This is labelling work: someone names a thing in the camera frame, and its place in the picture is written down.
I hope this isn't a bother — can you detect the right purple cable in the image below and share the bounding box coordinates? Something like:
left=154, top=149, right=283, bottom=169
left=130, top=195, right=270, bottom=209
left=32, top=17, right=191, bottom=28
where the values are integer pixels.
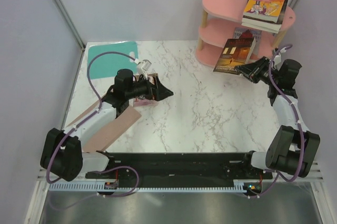
left=246, top=44, right=308, bottom=198

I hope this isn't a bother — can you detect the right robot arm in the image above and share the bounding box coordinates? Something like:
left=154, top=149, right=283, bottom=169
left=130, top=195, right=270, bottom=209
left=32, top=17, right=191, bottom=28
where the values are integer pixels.
left=235, top=57, right=320, bottom=178

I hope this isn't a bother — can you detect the Roald Dahl Charlie book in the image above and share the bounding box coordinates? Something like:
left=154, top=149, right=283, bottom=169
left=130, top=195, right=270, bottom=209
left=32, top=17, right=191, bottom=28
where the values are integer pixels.
left=243, top=0, right=285, bottom=23

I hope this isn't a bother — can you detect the Hamlet red cover book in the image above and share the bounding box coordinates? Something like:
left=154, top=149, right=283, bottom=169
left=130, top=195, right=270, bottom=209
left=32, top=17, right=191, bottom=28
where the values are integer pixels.
left=232, top=27, right=262, bottom=55

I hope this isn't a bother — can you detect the pink three-tier shelf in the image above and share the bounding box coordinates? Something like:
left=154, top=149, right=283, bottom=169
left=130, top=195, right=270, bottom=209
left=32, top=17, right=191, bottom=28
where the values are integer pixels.
left=196, top=0, right=296, bottom=67

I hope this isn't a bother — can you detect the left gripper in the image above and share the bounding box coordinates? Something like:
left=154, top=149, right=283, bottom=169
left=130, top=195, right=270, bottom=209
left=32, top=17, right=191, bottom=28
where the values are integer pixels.
left=126, top=74, right=173, bottom=102

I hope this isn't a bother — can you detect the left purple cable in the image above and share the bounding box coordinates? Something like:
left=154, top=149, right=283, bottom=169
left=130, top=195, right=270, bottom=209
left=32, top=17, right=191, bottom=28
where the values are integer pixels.
left=46, top=51, right=144, bottom=210

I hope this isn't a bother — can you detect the purple illustrated children's book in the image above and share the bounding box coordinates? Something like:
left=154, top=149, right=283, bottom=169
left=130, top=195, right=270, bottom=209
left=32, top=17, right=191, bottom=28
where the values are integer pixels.
left=133, top=73, right=158, bottom=107

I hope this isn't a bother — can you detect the purple cable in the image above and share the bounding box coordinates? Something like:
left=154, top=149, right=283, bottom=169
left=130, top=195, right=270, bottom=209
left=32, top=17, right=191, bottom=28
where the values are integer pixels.
left=246, top=44, right=308, bottom=198
left=46, top=51, right=144, bottom=210

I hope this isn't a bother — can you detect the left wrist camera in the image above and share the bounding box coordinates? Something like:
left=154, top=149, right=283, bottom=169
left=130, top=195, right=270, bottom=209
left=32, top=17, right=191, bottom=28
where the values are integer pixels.
left=136, top=59, right=152, bottom=76

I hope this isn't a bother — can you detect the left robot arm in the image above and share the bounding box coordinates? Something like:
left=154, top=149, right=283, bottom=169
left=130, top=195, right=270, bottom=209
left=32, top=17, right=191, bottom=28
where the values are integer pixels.
left=40, top=69, right=173, bottom=181

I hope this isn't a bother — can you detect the white slotted cable duct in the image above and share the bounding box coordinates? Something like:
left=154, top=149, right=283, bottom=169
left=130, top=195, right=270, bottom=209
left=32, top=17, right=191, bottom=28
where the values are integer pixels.
left=49, top=180, right=261, bottom=193

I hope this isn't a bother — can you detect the brown cardboard file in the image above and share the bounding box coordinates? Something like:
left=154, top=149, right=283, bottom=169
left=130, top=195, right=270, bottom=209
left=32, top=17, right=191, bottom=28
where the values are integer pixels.
left=64, top=102, right=141, bottom=153

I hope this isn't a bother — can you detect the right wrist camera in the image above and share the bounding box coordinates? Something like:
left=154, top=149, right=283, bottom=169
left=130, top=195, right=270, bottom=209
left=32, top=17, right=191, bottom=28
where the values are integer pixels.
left=271, top=47, right=287, bottom=67

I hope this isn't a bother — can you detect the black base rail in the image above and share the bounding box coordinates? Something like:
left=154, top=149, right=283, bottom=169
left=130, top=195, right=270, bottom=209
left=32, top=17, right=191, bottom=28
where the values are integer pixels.
left=85, top=152, right=273, bottom=187

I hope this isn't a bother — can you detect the Nineteen Eighty-Four book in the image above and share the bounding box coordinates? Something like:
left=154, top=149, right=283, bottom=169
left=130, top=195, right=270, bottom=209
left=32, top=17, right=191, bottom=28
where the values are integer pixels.
left=241, top=22, right=279, bottom=34

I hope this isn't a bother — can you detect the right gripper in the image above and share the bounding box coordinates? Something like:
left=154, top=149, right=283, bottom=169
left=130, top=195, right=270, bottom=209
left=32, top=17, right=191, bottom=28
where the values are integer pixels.
left=235, top=56, right=280, bottom=86

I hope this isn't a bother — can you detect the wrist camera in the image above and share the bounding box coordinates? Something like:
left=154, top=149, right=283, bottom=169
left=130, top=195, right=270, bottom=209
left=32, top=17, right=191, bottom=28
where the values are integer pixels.
left=136, top=59, right=152, bottom=76
left=271, top=47, right=287, bottom=67

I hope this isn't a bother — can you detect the teal plastic file folder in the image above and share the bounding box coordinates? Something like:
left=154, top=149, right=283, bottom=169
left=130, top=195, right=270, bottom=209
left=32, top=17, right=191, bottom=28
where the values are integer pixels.
left=87, top=42, right=138, bottom=79

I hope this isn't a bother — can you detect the dark orange Edward Bulane book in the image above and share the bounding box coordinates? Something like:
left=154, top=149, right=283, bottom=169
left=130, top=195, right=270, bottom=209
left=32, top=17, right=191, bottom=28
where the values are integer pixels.
left=213, top=37, right=256, bottom=75

